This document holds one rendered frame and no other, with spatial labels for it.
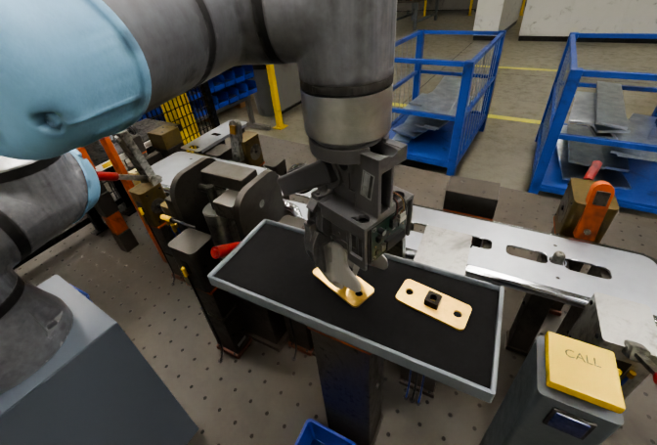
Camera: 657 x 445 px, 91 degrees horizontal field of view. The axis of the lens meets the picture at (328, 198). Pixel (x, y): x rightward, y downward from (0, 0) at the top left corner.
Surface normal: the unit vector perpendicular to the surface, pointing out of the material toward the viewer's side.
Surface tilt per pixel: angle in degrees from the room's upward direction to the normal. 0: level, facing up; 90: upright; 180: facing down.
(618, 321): 0
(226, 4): 74
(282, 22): 97
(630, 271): 0
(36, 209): 80
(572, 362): 0
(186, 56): 106
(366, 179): 90
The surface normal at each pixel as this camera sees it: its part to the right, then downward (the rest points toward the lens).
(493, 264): -0.07, -0.81
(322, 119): -0.59, 0.50
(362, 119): 0.29, 0.54
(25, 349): 0.87, -0.10
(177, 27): 0.96, 0.03
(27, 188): 0.73, 0.42
